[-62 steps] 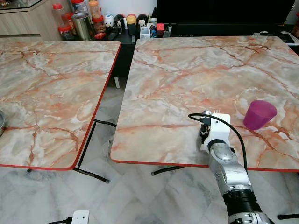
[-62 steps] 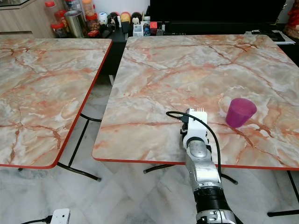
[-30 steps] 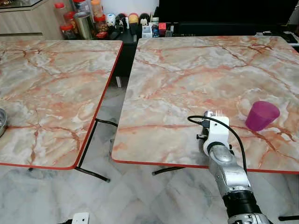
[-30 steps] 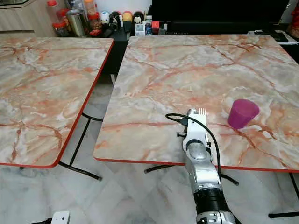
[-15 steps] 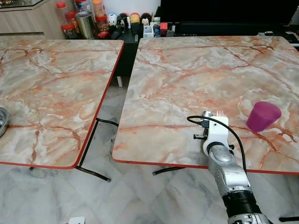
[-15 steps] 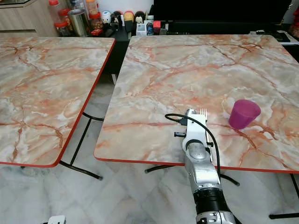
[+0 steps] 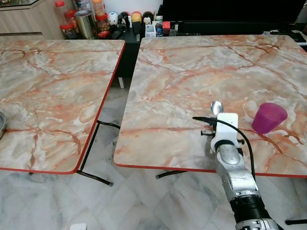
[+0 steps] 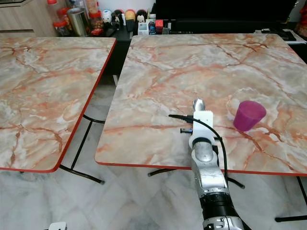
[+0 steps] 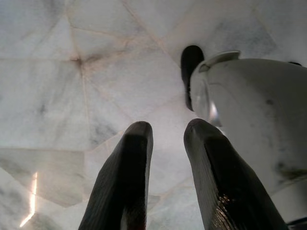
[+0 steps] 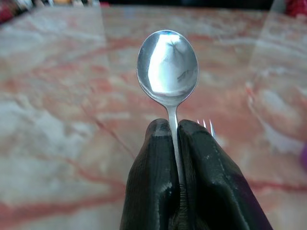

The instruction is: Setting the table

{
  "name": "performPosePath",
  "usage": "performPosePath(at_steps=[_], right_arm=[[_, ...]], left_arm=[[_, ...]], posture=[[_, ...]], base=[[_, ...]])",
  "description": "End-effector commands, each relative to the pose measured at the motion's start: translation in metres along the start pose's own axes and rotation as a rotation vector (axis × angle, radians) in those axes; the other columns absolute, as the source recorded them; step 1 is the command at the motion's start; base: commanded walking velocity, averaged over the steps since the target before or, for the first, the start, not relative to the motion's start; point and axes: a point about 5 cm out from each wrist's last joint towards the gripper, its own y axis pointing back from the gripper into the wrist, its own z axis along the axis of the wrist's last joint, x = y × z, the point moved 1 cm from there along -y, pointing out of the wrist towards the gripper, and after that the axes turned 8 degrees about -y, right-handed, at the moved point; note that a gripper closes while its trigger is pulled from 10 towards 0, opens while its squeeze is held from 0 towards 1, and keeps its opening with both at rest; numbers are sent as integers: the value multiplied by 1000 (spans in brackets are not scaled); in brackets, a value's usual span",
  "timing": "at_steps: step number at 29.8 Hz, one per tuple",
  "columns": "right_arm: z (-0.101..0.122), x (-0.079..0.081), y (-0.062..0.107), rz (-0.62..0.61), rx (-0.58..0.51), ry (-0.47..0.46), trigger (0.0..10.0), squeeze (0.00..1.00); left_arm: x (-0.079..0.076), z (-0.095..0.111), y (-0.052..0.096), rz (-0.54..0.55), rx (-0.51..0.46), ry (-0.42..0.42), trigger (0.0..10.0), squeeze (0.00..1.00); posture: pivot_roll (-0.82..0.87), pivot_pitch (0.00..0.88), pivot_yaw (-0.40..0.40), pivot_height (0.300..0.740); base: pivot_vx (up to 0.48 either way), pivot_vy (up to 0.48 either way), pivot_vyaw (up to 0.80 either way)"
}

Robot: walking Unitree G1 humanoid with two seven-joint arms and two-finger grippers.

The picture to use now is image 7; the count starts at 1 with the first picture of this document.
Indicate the silver metal spoon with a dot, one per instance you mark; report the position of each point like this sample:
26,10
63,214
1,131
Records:
217,106

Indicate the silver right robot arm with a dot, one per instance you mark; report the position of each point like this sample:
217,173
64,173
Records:
237,175

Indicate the purple plastic cup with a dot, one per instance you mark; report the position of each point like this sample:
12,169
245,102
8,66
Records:
268,119

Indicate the small red box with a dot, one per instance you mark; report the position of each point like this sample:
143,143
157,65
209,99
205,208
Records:
166,27

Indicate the small white box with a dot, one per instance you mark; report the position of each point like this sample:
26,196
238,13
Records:
150,30

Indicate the black television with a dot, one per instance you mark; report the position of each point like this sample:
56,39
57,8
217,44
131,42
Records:
230,9

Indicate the dark brown figurine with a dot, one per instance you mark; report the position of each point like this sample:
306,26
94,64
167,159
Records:
148,17

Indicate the yellow figurine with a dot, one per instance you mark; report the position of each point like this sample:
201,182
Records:
136,17

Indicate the black figurine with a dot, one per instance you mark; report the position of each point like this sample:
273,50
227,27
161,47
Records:
123,20

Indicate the white figurine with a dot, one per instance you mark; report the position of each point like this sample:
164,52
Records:
113,19

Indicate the red-lid jar brown contents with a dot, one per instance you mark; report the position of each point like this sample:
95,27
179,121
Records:
102,23

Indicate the steel canister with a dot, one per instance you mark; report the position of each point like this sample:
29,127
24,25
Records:
86,25

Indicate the clear jar orange contents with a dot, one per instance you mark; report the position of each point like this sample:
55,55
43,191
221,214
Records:
99,8

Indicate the short red-lid plastic jar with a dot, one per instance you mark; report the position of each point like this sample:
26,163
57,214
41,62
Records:
68,31

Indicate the tall red-lid plastic jar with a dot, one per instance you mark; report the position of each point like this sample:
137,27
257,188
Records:
60,12

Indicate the steel bowl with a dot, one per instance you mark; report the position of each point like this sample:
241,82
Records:
2,125

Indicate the light wooden cabinet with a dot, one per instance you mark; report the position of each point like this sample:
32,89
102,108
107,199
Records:
29,17

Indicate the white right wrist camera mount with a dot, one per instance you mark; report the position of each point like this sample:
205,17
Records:
225,128

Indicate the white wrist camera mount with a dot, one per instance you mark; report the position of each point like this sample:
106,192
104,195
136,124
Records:
78,226
225,128

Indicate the black metal table leg frame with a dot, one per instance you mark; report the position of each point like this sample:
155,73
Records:
91,146
171,174

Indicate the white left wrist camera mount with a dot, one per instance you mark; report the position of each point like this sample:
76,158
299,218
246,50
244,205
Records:
78,226

